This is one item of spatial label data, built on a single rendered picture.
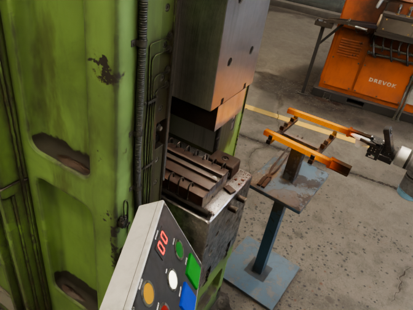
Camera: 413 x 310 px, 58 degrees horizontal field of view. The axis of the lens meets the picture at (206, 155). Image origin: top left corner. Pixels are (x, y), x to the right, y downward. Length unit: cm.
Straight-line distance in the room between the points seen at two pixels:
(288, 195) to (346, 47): 314
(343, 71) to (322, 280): 290
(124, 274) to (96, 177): 38
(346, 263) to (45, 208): 196
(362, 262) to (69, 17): 237
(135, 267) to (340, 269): 198
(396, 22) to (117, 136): 384
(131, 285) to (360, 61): 425
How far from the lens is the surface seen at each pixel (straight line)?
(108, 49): 95
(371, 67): 482
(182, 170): 150
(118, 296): 88
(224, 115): 125
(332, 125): 189
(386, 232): 318
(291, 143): 172
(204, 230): 145
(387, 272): 289
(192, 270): 112
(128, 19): 94
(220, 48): 106
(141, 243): 95
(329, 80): 491
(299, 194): 189
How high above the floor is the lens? 191
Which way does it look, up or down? 35 degrees down
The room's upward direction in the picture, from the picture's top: 9 degrees clockwise
